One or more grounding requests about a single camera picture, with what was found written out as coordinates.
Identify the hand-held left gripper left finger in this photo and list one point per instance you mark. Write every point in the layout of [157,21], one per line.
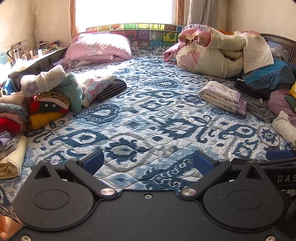
[93,162]

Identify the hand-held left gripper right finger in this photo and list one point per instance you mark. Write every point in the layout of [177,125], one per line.
[203,162]

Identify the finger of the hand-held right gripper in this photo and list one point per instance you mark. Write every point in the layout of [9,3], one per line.
[281,155]
[259,163]

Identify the white purple-flowered shirt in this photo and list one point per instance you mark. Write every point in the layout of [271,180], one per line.
[41,80]

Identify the folded grey clothes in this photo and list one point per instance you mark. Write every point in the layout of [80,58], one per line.
[256,107]

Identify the rolled white garment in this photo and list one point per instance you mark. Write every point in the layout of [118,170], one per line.
[285,127]

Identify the green patterned cloth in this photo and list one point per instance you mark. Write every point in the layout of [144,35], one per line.
[291,102]

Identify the purple pillow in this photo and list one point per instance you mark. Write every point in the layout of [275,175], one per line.
[277,99]

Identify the yellow cartoon pillow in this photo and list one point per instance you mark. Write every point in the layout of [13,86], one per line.
[293,92]

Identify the yellow folded garment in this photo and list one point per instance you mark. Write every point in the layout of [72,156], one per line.
[41,119]

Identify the folded white lilac garment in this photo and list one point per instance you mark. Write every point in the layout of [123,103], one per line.
[219,95]

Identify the red dotted garment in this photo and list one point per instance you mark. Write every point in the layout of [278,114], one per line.
[46,107]

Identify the pink blue printed garment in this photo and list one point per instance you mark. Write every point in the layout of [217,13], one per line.
[97,89]

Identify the blue patterned quilted bedspread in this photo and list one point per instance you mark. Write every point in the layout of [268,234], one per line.
[148,111]

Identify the teal garment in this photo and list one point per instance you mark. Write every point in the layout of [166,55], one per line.
[71,90]

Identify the black striped garment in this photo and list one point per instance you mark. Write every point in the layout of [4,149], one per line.
[113,89]

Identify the blue blanket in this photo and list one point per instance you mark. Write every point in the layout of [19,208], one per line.
[270,74]

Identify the cream folded towel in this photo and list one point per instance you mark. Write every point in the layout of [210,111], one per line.
[11,162]

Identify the lavender folded garment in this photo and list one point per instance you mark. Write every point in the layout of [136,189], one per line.
[4,141]

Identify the plain red garment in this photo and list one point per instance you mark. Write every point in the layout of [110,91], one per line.
[9,126]

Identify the grey-blue folded garment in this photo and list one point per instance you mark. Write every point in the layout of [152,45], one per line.
[13,110]

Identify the pale pink folded garment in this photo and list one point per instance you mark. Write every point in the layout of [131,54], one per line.
[13,99]

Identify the cream pink bundled quilt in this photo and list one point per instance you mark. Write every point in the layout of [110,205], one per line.
[208,55]

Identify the dark wooden headboard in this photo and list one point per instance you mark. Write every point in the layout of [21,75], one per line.
[286,46]

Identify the cluttered bedside table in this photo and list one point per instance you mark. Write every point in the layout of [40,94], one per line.
[41,61]

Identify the pink floral pillow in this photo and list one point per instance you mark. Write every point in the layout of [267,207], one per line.
[97,48]

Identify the clutter of small desk things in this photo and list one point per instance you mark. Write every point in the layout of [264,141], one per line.
[46,46]

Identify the steel thermos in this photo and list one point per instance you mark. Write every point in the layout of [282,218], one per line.
[15,52]

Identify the colourful alphabet foam mat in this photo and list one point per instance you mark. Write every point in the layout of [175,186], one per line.
[143,34]

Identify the black desk lamp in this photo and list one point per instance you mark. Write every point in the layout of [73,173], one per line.
[10,52]

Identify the grey curtain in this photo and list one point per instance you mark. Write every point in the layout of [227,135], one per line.
[205,11]

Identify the bright window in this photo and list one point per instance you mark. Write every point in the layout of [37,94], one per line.
[124,11]

